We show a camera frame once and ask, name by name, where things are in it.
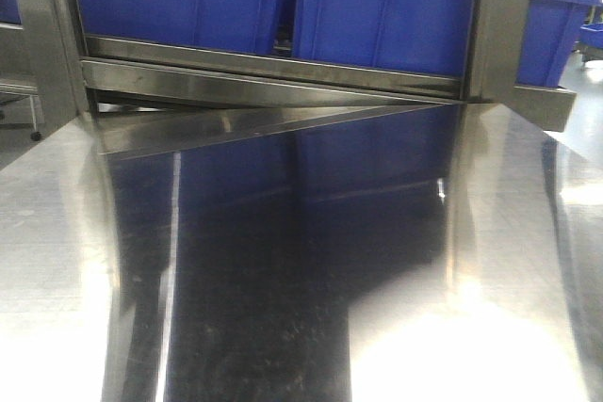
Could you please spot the blue plastic bin right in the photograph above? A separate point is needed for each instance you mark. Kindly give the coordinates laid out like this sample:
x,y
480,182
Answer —
x,y
430,36

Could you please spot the stainless steel shelf rack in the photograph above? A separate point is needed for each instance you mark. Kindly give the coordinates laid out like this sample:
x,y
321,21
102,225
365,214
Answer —
x,y
62,70

